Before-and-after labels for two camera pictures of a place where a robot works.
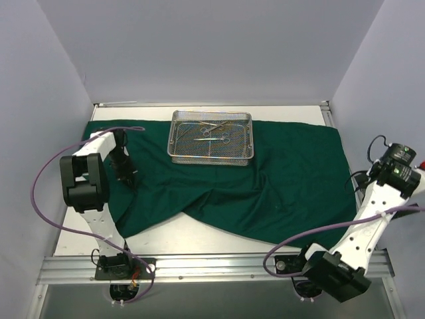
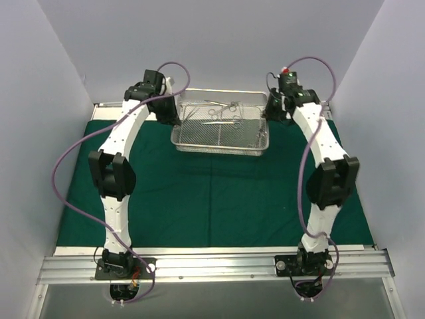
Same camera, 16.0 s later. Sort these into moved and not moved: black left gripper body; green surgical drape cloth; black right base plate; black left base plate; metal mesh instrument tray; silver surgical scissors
Moved: silver surgical scissors; black left gripper body; green surgical drape cloth; metal mesh instrument tray
Not moved: black right base plate; black left base plate
